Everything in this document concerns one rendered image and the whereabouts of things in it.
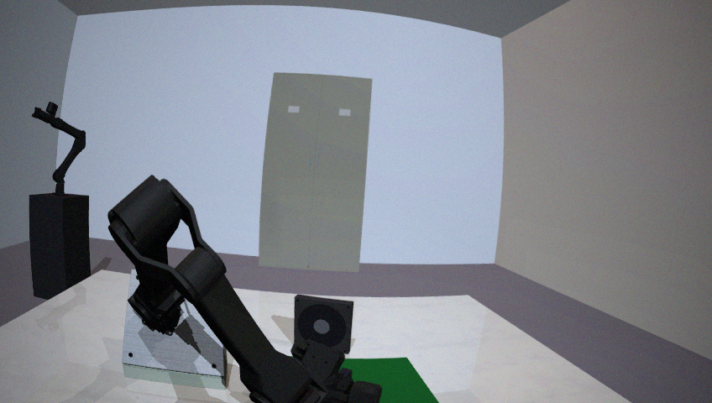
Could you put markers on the green circuit board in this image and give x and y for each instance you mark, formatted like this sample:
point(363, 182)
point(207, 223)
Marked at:
point(397, 376)

